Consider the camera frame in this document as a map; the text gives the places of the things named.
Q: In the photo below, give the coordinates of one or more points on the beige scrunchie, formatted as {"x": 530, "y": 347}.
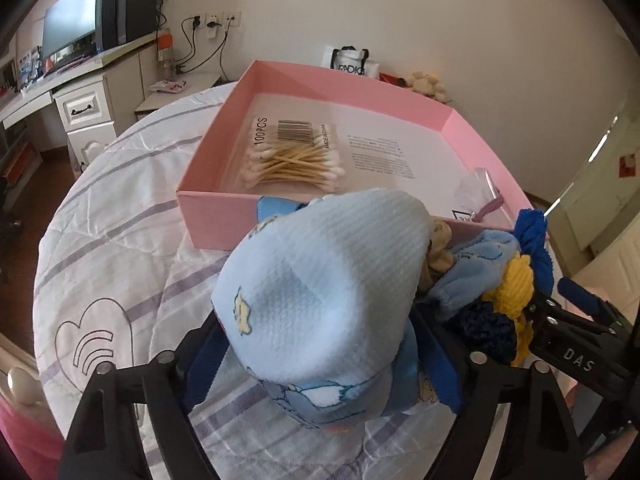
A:
{"x": 438, "y": 260}

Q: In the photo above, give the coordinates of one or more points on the cream plush toy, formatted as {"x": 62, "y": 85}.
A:
{"x": 428, "y": 85}

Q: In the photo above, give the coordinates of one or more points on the orange capped bottle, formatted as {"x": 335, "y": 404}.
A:
{"x": 165, "y": 53}

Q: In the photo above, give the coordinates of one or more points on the low white side shelf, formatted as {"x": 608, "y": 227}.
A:
{"x": 166, "y": 92}

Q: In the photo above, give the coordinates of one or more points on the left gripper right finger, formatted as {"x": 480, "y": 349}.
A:
{"x": 539, "y": 440}

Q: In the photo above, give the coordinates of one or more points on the black computer tower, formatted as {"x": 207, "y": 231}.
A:
{"x": 119, "y": 22}

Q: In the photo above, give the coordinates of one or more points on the clear plastic bag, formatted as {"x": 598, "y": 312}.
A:
{"x": 478, "y": 194}

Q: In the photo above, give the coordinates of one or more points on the white shopping bag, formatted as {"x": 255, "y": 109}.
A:
{"x": 351, "y": 60}

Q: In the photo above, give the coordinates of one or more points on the white desk with drawers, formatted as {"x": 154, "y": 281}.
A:
{"x": 96, "y": 100}

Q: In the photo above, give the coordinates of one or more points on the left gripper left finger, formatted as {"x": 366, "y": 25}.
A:
{"x": 104, "y": 440}

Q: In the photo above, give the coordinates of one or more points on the pink cardboard box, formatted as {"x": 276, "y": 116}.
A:
{"x": 387, "y": 137}

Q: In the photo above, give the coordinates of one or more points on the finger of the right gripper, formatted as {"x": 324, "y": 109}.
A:
{"x": 555, "y": 330}
{"x": 600, "y": 310}

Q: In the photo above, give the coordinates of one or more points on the royal blue knitted scrunchie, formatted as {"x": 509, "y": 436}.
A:
{"x": 531, "y": 232}

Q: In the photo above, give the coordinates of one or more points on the pink bedding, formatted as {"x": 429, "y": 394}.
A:
{"x": 37, "y": 447}

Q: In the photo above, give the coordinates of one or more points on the wall power outlet strip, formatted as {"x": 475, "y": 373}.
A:
{"x": 214, "y": 20}

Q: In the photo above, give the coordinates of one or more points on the cotton swabs pack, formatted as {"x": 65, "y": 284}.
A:
{"x": 292, "y": 151}

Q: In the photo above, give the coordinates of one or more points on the navy knitted scrunchie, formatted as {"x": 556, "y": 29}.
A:
{"x": 488, "y": 331}

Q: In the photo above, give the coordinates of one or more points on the black computer monitor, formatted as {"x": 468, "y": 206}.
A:
{"x": 66, "y": 22}

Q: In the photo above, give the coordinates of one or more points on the red storage box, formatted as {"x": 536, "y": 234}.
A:
{"x": 394, "y": 80}

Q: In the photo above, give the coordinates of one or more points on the light blue fleece headband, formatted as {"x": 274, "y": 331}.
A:
{"x": 478, "y": 267}

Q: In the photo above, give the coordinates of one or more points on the yellow knitted scrunchie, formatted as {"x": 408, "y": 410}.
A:
{"x": 511, "y": 297}

